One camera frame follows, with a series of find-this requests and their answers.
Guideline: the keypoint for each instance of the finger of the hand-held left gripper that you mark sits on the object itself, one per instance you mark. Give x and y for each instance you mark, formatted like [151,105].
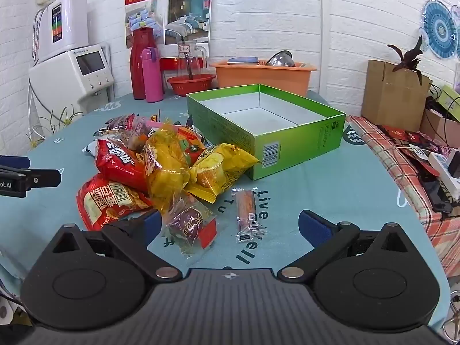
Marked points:
[45,178]
[14,161]

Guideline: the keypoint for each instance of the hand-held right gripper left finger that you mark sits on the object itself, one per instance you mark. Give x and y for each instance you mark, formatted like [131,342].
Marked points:
[152,223]

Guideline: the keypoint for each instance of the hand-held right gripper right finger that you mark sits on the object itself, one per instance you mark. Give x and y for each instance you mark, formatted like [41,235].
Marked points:
[312,228]

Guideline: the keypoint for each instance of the date snack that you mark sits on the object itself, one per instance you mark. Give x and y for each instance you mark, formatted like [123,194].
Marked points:
[187,224]

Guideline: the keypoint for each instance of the orange bar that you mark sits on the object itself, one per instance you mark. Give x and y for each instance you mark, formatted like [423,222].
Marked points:
[246,210]

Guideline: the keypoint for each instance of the pile of snack packets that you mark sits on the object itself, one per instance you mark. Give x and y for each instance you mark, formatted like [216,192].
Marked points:
[115,161]

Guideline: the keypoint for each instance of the green cardboard box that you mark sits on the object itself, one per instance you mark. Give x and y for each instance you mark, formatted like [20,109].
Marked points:
[230,133]

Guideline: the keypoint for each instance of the teal printed tablecloth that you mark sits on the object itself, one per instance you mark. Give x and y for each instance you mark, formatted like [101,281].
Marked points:
[341,194]

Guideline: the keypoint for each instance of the thin green plant leaves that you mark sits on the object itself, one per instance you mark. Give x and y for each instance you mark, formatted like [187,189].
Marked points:
[54,122]

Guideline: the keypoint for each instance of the white appliance with screen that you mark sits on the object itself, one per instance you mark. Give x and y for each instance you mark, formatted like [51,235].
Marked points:
[57,79]

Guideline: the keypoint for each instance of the plaid cloth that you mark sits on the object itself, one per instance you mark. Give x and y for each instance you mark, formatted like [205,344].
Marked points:
[388,151]

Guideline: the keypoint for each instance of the toilet paper roll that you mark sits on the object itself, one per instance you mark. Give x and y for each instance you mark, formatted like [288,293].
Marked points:
[5,311]

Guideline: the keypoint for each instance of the red envelopes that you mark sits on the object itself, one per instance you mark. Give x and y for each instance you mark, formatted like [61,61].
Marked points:
[402,136]

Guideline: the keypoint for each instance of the white charger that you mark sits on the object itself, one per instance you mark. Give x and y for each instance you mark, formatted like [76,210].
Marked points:
[418,151]

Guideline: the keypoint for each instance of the white power strip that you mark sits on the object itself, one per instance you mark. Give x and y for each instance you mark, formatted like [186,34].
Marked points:
[440,165]

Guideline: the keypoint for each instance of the red thermos jug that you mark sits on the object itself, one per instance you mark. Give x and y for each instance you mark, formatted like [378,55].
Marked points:
[136,68]

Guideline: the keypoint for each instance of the red plastic basin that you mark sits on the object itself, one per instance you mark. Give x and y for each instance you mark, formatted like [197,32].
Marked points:
[190,84]

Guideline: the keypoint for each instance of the pink bottle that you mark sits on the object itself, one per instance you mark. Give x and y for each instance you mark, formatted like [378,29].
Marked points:
[152,79]

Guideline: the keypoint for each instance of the white water purifier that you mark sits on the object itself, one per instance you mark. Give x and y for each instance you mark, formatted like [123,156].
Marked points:
[70,25]

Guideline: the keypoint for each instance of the tall cardboard box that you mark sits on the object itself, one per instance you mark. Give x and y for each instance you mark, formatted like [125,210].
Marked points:
[391,97]

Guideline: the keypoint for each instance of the orange plastic basin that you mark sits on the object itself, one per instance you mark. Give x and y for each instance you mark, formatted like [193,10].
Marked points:
[266,79]

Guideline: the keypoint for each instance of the red plastic stand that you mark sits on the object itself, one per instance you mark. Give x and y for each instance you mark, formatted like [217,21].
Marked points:
[169,65]

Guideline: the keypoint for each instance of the small open cardboard box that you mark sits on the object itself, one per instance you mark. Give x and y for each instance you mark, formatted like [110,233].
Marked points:
[436,125]

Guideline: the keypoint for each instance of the beige ceramic dish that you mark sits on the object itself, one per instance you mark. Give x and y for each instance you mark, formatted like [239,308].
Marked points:
[303,65]

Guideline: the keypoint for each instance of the glass pitcher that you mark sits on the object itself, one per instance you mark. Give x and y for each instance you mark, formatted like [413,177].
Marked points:
[190,61]

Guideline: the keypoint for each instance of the steel bowl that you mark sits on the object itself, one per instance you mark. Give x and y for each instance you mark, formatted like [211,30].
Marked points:
[280,59]

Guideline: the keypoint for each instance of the blue lidded container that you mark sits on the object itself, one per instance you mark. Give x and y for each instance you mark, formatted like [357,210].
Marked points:
[242,60]

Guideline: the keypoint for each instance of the light green carton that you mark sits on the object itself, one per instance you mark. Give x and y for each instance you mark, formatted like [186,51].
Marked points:
[451,102]

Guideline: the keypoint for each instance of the purple leaf plant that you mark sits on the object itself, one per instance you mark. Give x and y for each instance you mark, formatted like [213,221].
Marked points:
[409,57]

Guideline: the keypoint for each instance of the blue paper fan decorations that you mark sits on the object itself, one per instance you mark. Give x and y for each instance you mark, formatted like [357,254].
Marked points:
[440,28]

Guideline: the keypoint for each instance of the bedding wall poster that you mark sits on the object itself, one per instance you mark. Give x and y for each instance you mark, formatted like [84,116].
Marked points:
[187,18]

